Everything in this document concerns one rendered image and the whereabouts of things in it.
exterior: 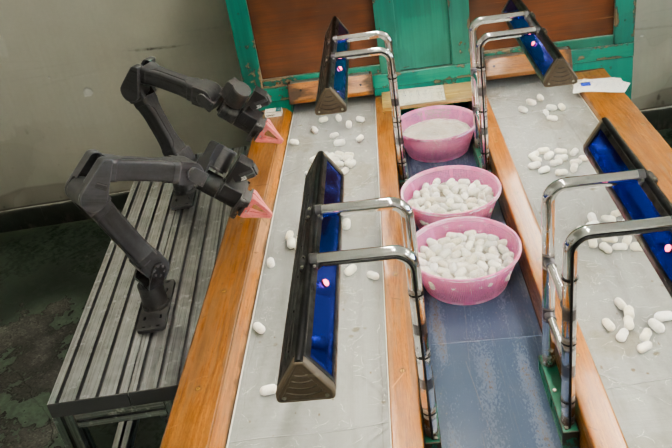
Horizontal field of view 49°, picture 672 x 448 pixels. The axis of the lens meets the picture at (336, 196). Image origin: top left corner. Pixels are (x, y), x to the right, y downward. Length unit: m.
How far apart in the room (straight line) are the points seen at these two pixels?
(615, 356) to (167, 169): 1.05
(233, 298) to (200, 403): 0.32
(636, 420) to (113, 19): 2.80
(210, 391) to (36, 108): 2.50
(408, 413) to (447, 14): 1.57
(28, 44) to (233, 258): 2.07
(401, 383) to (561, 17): 1.60
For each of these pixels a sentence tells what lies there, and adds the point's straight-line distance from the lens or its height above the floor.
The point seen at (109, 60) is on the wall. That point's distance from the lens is 3.60.
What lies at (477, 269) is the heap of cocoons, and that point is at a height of 0.74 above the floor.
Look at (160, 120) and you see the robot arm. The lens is 2.32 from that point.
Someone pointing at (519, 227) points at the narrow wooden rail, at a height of 0.76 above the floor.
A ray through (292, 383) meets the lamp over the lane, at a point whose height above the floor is 1.07.
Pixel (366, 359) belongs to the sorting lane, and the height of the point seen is 0.74.
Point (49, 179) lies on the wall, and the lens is 3.93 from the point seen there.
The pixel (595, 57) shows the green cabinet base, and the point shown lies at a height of 0.80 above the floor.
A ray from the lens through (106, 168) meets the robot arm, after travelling 1.68.
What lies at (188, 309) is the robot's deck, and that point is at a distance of 1.88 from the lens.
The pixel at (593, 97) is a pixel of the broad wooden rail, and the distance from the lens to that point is 2.50.
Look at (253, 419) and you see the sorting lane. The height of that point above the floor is 0.74.
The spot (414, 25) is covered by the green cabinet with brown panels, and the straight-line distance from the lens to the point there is 2.59.
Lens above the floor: 1.75
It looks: 29 degrees down
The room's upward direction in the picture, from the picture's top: 9 degrees counter-clockwise
